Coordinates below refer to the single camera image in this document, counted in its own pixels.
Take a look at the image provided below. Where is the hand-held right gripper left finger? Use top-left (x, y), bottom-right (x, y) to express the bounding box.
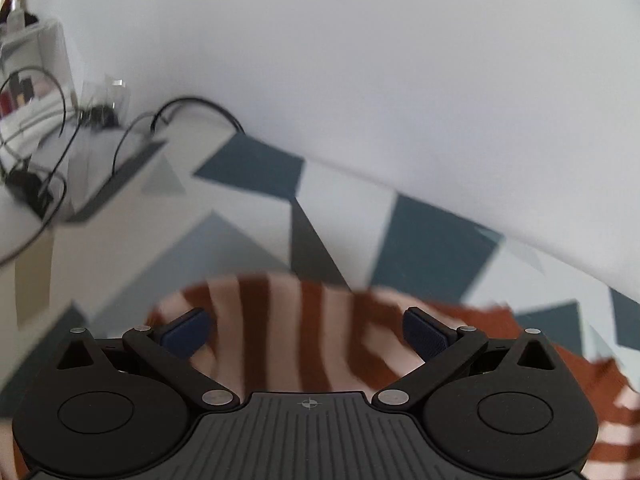
top-left (52, 306), bottom-right (241, 413)

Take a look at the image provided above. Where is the black cable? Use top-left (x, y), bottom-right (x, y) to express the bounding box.
top-left (0, 67), bottom-right (247, 267)

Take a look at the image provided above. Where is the clear cosmetics container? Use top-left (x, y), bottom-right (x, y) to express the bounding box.
top-left (0, 15), bottom-right (79, 137)

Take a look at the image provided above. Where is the small black hub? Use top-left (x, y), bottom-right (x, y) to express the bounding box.
top-left (4, 167), bottom-right (57, 218)

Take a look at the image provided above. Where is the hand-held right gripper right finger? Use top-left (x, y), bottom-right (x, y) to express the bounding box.
top-left (371, 306), bottom-right (576, 413)

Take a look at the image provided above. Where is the geometric patterned tablecloth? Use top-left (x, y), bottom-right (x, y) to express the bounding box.
top-left (0, 132), bottom-right (640, 421)

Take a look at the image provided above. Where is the dark flat adapter bar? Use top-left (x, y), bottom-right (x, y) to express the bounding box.
top-left (64, 139), bottom-right (169, 224)

